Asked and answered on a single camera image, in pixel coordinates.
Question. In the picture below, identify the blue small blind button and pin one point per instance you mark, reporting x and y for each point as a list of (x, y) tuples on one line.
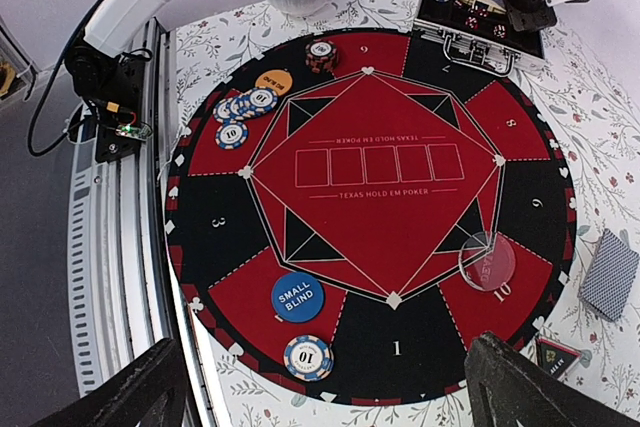
[(297, 297)]

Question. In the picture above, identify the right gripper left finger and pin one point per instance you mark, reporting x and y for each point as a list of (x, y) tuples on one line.
[(150, 391)]

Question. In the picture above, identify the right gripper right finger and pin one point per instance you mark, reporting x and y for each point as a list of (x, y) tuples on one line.
[(506, 389)]

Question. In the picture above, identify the round red black poker mat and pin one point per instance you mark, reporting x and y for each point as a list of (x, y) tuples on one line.
[(370, 178)]

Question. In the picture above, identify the spread blue chips pile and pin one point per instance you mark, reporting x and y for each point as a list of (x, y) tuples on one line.
[(256, 102)]

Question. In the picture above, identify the blue playing card deck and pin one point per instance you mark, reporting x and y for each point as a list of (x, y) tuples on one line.
[(610, 277)]

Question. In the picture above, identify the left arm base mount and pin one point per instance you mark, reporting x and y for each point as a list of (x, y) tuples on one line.
[(112, 89)]

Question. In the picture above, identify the aluminium poker chip case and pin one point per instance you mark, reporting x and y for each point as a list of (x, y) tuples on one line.
[(444, 23)]

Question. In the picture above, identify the orange big blind button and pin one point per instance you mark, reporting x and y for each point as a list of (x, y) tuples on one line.
[(279, 80)]

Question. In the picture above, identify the red die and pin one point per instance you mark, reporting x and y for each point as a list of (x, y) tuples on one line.
[(472, 23), (500, 31)]

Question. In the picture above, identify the black triangular all-in button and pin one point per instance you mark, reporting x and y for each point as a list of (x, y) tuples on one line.
[(555, 358)]

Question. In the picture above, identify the aluminium front rail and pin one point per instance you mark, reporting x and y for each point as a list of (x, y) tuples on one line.
[(123, 294)]

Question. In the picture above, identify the clear acrylic dealer button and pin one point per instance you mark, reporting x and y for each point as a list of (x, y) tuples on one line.
[(486, 261)]

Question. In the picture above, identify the single blue white chip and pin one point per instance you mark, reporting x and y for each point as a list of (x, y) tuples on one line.
[(232, 135)]

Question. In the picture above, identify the red black chip stack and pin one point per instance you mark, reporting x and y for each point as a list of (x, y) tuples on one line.
[(321, 56)]

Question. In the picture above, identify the blue white chip stack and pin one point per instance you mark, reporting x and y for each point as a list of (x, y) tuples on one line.
[(308, 358)]

